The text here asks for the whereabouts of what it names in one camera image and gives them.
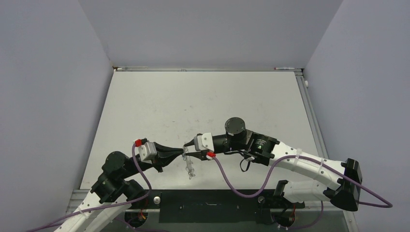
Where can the metal keyring plate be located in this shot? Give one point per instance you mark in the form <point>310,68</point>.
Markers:
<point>189,168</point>

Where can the aluminium rail back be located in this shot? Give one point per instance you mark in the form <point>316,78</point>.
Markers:
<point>192,69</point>

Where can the aluminium rail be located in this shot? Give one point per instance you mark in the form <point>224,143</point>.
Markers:
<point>192,69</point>
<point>313,122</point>

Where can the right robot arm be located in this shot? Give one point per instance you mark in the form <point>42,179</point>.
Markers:
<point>330,180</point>

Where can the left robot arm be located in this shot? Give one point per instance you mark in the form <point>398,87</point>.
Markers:
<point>121,185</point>

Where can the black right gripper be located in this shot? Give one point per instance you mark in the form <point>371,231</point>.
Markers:
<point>200,154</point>

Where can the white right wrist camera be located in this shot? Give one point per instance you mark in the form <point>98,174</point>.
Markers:
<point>204,142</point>

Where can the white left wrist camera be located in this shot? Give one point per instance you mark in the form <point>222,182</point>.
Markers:
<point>147,152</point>

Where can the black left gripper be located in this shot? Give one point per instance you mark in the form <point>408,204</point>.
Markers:
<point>165,155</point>

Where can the aluminium rail right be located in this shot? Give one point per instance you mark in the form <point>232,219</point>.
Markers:
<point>313,122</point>

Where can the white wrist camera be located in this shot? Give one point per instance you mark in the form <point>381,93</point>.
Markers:
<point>204,142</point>
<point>147,152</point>

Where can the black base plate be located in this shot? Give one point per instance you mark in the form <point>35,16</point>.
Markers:
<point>210,206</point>

